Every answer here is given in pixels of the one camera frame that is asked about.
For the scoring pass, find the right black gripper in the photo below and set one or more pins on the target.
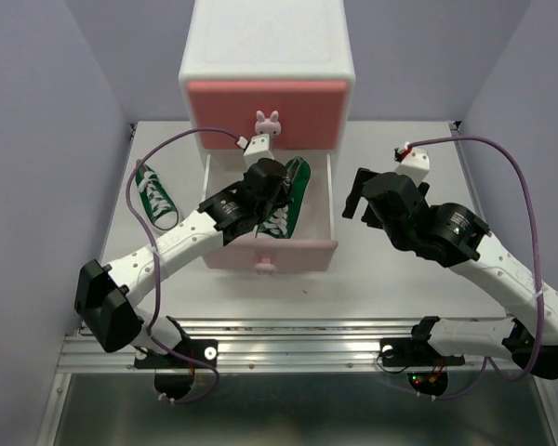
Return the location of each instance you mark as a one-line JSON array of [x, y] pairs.
[[363, 176]]

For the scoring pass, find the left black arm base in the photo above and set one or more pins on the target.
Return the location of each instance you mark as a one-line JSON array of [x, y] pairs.
[[187, 376]]

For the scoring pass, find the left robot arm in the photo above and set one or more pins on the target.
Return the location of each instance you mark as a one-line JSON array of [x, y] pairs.
[[107, 296]]

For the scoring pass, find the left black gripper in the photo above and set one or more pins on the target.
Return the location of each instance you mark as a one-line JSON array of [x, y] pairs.
[[283, 199]]

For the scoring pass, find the white shoe cabinet body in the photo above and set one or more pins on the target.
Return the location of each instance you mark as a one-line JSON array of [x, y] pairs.
[[267, 40]]

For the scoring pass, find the aluminium rail frame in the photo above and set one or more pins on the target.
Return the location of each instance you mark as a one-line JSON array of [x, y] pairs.
[[297, 355]]

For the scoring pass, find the green sneaker front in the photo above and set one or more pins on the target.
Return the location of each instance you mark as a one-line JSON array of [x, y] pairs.
[[282, 223]]

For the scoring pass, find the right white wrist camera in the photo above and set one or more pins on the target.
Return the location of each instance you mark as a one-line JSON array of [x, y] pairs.
[[412, 162]]

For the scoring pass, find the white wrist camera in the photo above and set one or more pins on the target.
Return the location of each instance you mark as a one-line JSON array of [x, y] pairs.
[[258, 147], [412, 162]]

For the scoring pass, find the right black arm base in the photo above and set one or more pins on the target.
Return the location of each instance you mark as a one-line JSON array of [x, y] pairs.
[[425, 368]]

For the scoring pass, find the green sneaker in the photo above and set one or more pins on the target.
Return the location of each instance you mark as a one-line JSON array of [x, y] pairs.
[[157, 204], [282, 223]]

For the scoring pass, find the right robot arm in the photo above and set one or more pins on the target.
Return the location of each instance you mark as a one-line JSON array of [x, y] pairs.
[[454, 237]]

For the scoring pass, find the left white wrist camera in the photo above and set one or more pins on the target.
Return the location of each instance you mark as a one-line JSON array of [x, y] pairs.
[[258, 147]]

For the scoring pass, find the light pink drawer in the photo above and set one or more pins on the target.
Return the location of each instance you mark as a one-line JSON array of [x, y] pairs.
[[313, 244]]

